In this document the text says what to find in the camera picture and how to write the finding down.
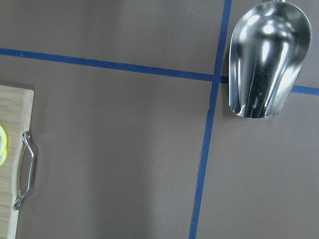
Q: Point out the upper lemon slice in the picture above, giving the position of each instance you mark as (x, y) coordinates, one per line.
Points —
(3, 140)

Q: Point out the metal scoop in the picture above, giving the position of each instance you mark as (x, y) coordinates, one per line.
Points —
(268, 48)

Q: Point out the wooden cutting board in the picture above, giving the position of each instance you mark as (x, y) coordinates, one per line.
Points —
(15, 114)

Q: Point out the lower stacked lemon slice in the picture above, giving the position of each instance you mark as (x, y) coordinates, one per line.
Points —
(3, 157)

